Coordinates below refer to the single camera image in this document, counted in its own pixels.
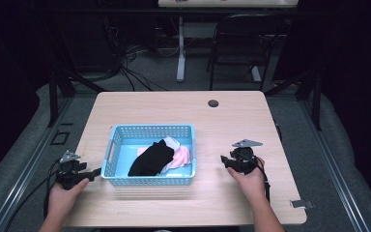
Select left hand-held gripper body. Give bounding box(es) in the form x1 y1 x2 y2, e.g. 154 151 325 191
55 149 89 191

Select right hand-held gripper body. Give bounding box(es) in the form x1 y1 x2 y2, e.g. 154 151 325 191
230 138 265 176

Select light blue plastic basket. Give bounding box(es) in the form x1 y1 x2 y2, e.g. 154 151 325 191
100 124 197 188

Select white grey sock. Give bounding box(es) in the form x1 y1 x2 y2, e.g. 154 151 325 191
159 135 182 175

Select black sock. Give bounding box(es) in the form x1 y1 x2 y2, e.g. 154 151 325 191
127 139 176 178

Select person's right hand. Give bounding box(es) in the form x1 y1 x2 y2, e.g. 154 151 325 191
226 157 267 203

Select person's left hand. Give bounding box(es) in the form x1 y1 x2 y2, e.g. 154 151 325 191
46 178 91 220

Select white desk leg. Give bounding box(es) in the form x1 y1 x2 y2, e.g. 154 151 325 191
250 65 263 83
176 15 187 83

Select black metal stand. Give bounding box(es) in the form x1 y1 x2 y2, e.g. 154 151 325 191
46 25 110 128
264 47 324 131

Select black folding chair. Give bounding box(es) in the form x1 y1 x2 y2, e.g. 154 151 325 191
205 13 289 92

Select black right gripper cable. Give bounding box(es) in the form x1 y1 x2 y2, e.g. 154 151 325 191
238 152 271 205

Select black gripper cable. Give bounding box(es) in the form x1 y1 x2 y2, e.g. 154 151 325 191
3 158 66 232
238 152 271 205

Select black floor outlet frame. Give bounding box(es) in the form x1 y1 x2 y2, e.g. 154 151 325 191
49 130 71 146

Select aluminium floor rail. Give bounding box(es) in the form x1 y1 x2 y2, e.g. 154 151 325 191
0 96 75 232
298 98 371 232

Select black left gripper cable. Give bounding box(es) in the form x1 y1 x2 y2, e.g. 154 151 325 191
3 158 66 232

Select grey metal bracket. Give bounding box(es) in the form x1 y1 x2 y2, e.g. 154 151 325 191
290 199 315 210

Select black floor cables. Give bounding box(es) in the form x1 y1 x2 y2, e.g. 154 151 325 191
102 15 180 93

